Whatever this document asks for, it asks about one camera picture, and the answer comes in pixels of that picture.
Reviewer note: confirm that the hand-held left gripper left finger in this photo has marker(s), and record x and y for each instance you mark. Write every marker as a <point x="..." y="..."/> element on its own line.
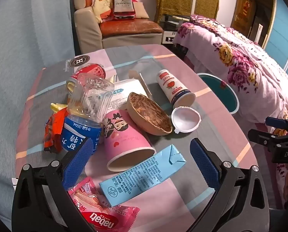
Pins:
<point x="77" y="160"/>

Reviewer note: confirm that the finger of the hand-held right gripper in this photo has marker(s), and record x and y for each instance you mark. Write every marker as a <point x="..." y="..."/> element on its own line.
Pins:
<point x="274" y="122"/>
<point x="259" y="135"/>

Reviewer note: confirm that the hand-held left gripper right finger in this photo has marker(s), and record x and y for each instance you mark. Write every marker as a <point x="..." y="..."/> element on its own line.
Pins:
<point x="204" y="164"/>

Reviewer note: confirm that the orange snack wrapper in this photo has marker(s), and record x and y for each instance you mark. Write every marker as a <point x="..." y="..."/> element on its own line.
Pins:
<point x="53" y="130"/>

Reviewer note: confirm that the white plastic lid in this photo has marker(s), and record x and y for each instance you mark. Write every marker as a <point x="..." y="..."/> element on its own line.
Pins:
<point x="185" y="119"/>

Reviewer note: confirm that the pink cartoon paper cup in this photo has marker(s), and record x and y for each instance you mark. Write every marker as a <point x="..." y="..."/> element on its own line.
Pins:
<point x="124" y="137"/>

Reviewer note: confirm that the teal plastic bin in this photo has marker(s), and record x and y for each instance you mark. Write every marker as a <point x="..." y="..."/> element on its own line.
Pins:
<point x="221" y="94"/>

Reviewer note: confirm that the cream orange bread packet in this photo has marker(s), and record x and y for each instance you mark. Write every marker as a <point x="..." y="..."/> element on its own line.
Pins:
<point x="57" y="106"/>

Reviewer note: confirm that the blue label plastic water bottle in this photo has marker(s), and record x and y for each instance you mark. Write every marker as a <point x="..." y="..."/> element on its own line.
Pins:
<point x="91" y="101"/>

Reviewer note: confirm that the pink wafer packet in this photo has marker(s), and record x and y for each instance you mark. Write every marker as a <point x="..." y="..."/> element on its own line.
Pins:
<point x="103" y="217"/>

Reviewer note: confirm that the light blue drink carton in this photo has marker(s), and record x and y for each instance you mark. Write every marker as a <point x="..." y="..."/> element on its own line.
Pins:
<point x="139" y="176"/>

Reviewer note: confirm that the strawberry label yogurt cup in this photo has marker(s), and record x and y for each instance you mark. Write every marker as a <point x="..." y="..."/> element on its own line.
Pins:
<point x="170" y="87"/>

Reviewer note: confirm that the white medicine box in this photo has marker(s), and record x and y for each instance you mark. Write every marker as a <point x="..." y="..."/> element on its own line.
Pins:
<point x="129" y="87"/>

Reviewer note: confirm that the red drink can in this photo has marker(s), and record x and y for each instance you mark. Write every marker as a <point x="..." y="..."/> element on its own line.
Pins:
<point x="93" y="70"/>

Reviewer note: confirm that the bed with floral pink bedspread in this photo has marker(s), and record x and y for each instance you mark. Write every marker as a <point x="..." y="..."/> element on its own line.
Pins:
<point x="243" y="60"/>

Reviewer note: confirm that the pink grey checked tablecloth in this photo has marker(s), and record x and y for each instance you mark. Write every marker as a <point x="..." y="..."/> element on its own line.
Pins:
<point x="158" y="60"/>

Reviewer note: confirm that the wooden door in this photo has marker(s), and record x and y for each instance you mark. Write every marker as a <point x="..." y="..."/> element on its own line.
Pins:
<point x="243" y="9"/>

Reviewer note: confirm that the beige armchair with orange seat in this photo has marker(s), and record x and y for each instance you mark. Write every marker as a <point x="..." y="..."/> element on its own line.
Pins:
<point x="91" y="29"/>

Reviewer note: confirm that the black audio device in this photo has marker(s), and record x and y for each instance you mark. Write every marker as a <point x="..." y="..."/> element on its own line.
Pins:
<point x="174" y="20"/>

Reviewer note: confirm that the yellow cushion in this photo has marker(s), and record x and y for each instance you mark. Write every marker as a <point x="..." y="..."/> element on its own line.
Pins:
<point x="101" y="4"/>

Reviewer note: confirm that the red bottle-shaped pillow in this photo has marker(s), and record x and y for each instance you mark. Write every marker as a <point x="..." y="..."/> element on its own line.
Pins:
<point x="123" y="4"/>

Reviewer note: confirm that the beige cushion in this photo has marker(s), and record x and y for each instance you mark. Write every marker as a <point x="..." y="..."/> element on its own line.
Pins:
<point x="141" y="11"/>

